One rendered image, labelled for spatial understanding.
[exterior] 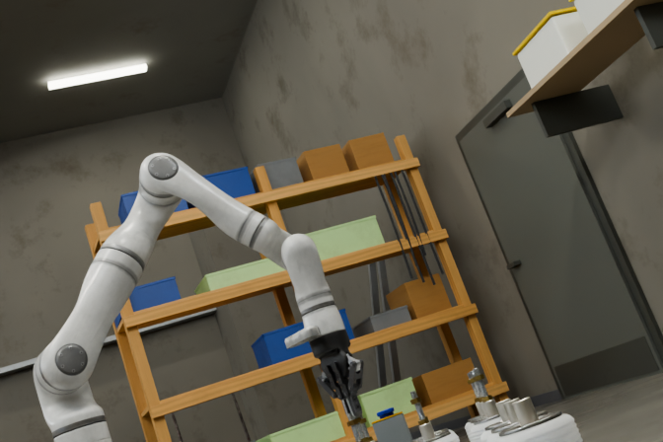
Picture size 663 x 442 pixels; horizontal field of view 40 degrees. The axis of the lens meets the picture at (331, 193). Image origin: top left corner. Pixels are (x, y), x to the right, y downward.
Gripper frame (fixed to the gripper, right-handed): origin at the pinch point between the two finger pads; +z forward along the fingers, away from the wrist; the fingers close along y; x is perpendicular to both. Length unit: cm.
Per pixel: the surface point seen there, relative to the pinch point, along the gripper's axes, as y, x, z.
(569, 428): -70, 27, 12
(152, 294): 430, -198, -132
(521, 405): -66, 29, 8
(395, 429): 15.4, -21.0, 6.9
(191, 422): 912, -459, -74
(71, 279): 944, -370, -296
